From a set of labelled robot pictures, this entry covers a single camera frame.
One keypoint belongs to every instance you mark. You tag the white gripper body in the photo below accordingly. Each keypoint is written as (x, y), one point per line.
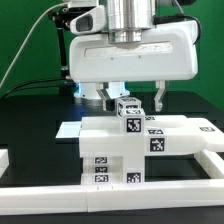
(117, 43)

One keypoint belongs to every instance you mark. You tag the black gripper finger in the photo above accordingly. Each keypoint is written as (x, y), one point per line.
(161, 87)
(107, 102)

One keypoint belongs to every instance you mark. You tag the white chair backrest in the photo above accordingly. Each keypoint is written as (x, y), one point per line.
(162, 135)

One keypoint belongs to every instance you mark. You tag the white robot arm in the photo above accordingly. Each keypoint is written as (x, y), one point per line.
(164, 9)

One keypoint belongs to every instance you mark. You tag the white marker base sheet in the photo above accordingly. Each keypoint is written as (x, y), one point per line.
(69, 130)

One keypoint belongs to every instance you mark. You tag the white block far left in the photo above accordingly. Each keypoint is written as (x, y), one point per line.
(4, 161)

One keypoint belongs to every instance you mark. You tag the overhead camera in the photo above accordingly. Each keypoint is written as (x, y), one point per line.
(80, 5)

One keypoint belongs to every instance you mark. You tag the white boundary frame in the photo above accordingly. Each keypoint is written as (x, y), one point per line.
(95, 198)

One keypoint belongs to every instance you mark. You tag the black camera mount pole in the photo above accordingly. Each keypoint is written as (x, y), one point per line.
(60, 19)

